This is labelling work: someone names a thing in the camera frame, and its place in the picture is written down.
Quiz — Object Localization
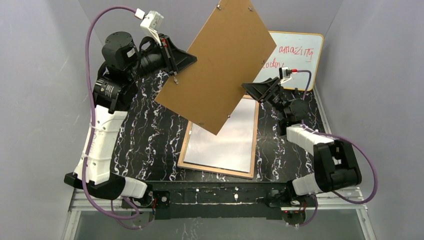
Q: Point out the black marble pattern mat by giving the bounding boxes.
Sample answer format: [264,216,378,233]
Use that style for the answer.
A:
[110,71,314,183]

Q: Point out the brown cardboard backing board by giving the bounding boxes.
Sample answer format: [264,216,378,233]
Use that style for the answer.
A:
[155,0,276,135]

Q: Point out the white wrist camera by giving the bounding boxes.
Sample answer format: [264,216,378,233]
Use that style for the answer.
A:
[140,10,164,45]
[278,66,293,85]

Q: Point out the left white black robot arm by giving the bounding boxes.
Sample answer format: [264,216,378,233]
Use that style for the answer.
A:
[64,31,197,200]

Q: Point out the printed photo with white border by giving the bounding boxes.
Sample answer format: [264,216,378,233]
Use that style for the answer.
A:
[183,98,259,174]

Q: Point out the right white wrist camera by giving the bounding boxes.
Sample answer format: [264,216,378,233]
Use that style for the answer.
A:
[278,66,293,85]

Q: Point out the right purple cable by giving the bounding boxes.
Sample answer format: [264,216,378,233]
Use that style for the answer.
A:
[289,69,379,227]

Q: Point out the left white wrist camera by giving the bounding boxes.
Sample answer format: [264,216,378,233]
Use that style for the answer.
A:
[140,10,164,45]

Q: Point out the yellow rimmed whiteboard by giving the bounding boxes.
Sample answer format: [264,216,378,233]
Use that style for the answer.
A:
[254,31,324,91]

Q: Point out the white wooden picture frame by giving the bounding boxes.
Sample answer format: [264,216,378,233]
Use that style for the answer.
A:
[176,94,261,180]

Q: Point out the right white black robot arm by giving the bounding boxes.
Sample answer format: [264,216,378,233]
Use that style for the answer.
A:
[242,77,362,207]

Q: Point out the aluminium rail base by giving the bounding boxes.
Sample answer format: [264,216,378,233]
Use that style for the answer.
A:
[62,181,376,240]

